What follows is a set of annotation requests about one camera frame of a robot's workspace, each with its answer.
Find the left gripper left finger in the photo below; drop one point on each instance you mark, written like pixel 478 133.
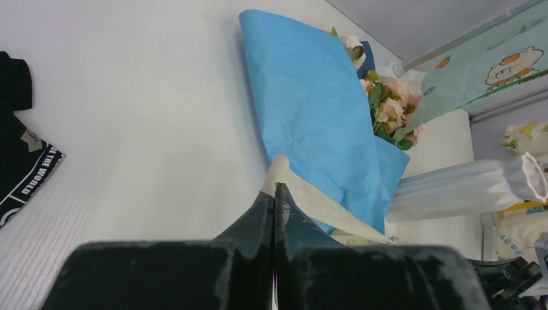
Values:
pixel 232 271

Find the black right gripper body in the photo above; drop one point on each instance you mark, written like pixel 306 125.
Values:
pixel 503 281

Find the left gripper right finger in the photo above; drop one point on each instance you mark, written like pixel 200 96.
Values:
pixel 316 272

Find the cream ribbon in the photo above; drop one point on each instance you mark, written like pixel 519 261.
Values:
pixel 315 204

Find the blue wrapping paper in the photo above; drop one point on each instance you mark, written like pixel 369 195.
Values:
pixel 311 107

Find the pink flower bunch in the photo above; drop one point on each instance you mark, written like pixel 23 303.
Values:
pixel 391 103

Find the white ribbed vase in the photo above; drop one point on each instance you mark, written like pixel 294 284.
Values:
pixel 475 187

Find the yellow patterned kids garment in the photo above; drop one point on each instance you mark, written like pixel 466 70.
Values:
pixel 522 223

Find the green printed cloth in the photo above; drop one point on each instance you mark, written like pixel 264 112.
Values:
pixel 502 57

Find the black printed garment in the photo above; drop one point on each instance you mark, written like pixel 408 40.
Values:
pixel 27 161

